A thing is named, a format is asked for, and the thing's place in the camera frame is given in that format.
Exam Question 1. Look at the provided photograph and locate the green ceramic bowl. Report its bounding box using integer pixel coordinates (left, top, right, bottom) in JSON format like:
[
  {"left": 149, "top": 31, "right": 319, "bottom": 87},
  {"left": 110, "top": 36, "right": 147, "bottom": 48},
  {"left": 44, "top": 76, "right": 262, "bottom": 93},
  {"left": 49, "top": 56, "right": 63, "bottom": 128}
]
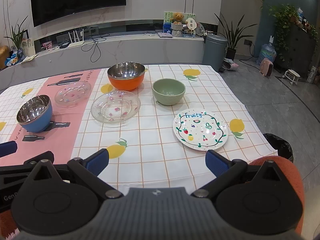
[{"left": 152, "top": 79, "right": 186, "bottom": 106}]

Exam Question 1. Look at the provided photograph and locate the blue steel bowl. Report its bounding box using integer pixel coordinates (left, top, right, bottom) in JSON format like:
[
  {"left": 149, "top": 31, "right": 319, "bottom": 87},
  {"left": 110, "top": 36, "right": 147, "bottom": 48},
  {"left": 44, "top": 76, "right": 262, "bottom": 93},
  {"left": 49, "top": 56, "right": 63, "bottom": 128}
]
[{"left": 16, "top": 95, "right": 53, "bottom": 133}]

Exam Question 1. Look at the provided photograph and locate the trailing green shelf plant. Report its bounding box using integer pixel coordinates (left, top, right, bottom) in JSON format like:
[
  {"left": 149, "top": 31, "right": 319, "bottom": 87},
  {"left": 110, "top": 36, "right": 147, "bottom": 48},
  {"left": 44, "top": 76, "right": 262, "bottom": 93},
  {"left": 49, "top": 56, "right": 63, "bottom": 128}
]
[{"left": 268, "top": 4, "right": 305, "bottom": 62}]

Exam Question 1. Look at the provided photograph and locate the pink space heater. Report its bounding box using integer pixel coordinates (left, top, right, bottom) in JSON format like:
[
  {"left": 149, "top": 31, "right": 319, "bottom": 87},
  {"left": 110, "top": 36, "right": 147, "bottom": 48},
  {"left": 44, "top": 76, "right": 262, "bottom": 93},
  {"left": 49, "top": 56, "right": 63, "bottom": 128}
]
[{"left": 260, "top": 58, "right": 273, "bottom": 77}]

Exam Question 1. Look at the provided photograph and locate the left potted plant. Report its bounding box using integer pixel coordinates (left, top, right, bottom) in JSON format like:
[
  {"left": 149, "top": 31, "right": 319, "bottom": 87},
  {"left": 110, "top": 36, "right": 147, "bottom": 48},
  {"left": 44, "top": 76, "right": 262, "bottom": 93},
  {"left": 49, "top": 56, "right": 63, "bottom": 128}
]
[{"left": 5, "top": 16, "right": 28, "bottom": 61}]

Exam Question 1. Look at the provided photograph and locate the orange steel bowl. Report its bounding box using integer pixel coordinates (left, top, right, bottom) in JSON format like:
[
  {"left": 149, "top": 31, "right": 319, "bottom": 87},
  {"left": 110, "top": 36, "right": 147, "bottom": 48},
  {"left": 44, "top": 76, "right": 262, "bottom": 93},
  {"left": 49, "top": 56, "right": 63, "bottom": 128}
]
[{"left": 107, "top": 62, "right": 146, "bottom": 91}]

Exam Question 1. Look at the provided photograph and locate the potted long-leaf plant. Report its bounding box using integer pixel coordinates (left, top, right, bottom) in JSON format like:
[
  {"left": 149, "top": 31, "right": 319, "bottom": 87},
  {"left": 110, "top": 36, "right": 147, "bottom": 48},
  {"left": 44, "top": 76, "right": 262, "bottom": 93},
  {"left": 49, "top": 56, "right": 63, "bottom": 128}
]
[{"left": 215, "top": 14, "right": 257, "bottom": 60}]

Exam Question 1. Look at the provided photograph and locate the black waste basket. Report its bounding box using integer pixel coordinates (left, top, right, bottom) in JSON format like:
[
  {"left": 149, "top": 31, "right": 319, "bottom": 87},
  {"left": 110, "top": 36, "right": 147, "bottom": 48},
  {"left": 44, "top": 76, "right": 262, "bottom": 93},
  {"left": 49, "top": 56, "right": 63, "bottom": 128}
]
[{"left": 263, "top": 133, "right": 294, "bottom": 163}]

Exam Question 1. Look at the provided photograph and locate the white wifi router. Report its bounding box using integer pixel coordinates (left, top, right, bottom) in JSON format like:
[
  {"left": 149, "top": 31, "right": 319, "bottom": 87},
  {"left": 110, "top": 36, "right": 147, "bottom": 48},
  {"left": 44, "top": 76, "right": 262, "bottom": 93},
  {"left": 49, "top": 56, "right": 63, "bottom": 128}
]
[{"left": 67, "top": 29, "right": 84, "bottom": 48}]

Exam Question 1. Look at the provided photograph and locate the teddy bear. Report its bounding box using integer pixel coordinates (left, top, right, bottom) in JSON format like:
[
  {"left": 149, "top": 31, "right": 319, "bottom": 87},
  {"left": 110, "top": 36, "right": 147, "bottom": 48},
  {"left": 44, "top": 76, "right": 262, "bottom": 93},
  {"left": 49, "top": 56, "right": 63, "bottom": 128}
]
[{"left": 170, "top": 12, "right": 184, "bottom": 24}]

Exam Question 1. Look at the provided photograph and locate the checked lemon tablecloth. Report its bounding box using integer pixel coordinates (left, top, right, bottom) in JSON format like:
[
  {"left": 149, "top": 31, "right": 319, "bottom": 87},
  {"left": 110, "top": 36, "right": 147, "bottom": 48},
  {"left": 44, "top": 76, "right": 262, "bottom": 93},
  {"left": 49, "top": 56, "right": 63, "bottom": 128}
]
[{"left": 1, "top": 64, "right": 277, "bottom": 193}]

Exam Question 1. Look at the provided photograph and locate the large clear glass plate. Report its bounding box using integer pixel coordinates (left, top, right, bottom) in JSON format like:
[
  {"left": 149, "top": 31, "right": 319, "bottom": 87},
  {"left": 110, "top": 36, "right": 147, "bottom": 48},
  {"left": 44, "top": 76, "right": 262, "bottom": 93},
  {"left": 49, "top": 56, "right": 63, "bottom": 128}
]
[{"left": 91, "top": 90, "right": 141, "bottom": 124}]

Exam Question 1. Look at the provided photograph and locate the white fruity ceramic plate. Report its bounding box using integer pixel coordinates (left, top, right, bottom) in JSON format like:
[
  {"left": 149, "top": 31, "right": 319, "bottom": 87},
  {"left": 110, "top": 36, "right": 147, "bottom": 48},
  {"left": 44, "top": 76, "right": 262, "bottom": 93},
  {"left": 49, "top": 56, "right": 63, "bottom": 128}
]
[{"left": 173, "top": 108, "right": 229, "bottom": 151}]

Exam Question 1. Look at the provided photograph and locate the grey-green trash bin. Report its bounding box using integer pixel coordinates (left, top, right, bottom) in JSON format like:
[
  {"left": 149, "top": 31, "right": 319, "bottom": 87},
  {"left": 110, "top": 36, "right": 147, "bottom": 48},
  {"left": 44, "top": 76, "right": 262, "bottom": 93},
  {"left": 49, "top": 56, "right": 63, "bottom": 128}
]
[{"left": 202, "top": 34, "right": 227, "bottom": 72}]

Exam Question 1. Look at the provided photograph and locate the small clear glass plate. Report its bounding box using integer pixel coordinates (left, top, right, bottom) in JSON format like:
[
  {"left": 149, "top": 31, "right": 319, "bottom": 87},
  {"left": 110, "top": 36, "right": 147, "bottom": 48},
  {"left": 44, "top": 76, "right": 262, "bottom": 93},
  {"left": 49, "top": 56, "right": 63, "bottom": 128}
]
[{"left": 54, "top": 81, "right": 92, "bottom": 108}]

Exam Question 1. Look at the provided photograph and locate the white step stool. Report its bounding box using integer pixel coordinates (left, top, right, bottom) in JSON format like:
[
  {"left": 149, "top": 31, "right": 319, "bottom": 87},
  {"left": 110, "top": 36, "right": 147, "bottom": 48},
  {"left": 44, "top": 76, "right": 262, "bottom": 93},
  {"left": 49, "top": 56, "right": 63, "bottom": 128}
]
[{"left": 283, "top": 69, "right": 300, "bottom": 85}]

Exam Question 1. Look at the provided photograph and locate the blue water jug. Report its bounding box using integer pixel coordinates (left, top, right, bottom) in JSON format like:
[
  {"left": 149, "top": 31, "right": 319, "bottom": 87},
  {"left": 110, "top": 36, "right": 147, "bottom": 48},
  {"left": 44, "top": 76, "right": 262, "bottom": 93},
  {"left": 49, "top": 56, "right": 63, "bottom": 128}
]
[{"left": 256, "top": 42, "right": 277, "bottom": 65}]

